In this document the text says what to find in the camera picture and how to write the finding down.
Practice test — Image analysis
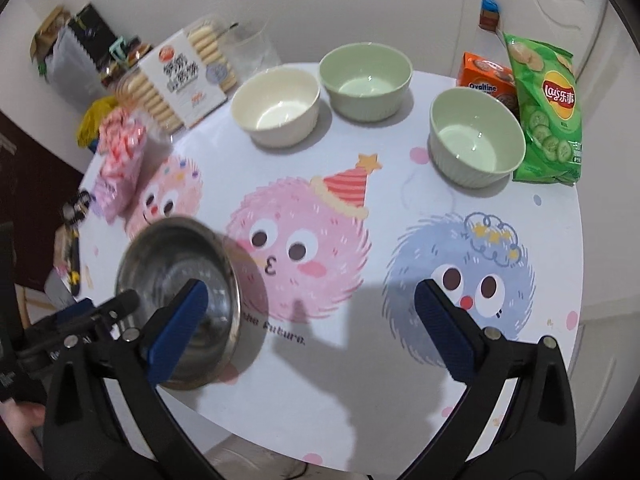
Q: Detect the orange Ovaltine biscuit box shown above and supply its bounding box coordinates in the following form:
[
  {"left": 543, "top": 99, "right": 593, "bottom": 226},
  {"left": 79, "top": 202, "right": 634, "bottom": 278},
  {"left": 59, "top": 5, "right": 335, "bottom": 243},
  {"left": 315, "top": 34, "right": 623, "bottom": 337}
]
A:
[{"left": 457, "top": 52, "right": 518, "bottom": 113}]

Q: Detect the yam biscuit plastic box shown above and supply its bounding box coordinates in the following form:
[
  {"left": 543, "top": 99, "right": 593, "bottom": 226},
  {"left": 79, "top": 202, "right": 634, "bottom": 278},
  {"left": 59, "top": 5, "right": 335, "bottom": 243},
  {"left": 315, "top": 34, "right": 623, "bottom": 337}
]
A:
[{"left": 115, "top": 14, "right": 238, "bottom": 136}]

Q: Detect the small steel bowl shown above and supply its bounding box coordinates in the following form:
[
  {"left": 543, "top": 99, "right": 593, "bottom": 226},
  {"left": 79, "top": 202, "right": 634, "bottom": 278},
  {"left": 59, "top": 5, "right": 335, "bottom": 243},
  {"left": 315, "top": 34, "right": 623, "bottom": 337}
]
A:
[{"left": 115, "top": 217, "right": 241, "bottom": 390}]

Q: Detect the pink strawberry ring bag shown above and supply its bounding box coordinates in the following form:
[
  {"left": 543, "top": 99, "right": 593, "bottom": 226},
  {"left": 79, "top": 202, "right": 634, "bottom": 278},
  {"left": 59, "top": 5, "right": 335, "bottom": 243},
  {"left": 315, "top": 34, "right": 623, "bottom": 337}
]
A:
[{"left": 90, "top": 107, "right": 149, "bottom": 224}]

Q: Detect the black wrist watch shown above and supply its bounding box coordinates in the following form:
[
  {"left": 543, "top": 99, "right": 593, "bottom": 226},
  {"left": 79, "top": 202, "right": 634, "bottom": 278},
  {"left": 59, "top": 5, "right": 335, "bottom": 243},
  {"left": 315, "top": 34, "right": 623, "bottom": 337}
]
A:
[{"left": 60, "top": 188, "right": 92, "bottom": 229}]

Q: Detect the yellow utility knife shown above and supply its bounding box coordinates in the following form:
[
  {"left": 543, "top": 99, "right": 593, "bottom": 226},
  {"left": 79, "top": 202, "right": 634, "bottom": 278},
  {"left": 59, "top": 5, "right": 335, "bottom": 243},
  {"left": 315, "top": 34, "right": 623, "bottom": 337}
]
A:
[{"left": 67, "top": 228, "right": 81, "bottom": 297}]

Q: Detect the clear glass cup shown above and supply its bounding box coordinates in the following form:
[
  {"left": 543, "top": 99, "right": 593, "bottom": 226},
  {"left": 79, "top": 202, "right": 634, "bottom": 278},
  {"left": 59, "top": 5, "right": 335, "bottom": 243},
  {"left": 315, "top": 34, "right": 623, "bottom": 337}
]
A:
[{"left": 218, "top": 20, "right": 282, "bottom": 84}]

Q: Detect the small cardboard box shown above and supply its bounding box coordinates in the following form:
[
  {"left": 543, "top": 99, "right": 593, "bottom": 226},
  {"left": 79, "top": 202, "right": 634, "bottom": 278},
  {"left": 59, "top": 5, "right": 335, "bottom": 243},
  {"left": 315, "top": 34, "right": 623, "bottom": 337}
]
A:
[{"left": 53, "top": 226, "right": 72, "bottom": 269}]

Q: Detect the white door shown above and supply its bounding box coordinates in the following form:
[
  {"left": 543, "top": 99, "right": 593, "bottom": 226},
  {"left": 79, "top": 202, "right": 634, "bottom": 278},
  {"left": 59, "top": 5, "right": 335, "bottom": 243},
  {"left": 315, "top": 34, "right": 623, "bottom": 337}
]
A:
[{"left": 496, "top": 0, "right": 612, "bottom": 98}]

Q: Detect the person left hand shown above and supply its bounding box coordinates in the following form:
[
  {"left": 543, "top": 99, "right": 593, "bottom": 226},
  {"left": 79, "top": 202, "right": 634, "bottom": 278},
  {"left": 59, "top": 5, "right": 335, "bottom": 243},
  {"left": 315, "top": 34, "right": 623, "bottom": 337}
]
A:
[{"left": 1, "top": 399, "right": 46, "bottom": 468}]

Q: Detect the green ceramic bowl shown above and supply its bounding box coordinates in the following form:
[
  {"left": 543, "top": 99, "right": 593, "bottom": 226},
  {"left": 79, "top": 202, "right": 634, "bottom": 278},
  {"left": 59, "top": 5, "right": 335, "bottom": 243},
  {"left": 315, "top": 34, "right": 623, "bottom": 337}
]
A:
[
  {"left": 427, "top": 87, "right": 526, "bottom": 190},
  {"left": 319, "top": 42, "right": 413, "bottom": 124}
]

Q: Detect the cream ceramic bowl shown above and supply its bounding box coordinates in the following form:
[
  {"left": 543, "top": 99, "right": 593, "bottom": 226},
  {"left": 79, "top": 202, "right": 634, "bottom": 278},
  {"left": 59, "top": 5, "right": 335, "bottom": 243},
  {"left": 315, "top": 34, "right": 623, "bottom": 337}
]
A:
[{"left": 231, "top": 66, "right": 320, "bottom": 148}]

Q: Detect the yellow plastic bag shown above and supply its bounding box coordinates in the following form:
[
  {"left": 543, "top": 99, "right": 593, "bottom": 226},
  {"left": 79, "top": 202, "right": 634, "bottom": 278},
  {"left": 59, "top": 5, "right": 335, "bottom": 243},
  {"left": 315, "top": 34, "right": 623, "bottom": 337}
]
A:
[{"left": 75, "top": 96, "right": 118, "bottom": 148}]

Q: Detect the green Lays chips bag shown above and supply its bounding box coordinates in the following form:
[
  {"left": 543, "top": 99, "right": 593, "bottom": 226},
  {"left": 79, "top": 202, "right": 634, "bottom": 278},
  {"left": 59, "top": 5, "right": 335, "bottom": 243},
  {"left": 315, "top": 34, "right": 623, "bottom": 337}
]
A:
[{"left": 503, "top": 34, "right": 582, "bottom": 185}]

